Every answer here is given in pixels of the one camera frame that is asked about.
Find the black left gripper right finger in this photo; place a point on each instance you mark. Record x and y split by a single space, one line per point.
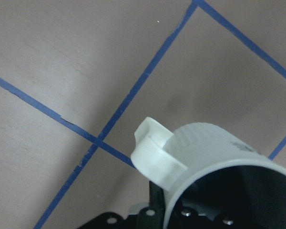
234 211

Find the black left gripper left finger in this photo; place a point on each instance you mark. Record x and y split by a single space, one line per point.
149 217

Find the white mug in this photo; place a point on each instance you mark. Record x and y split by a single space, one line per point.
201 159

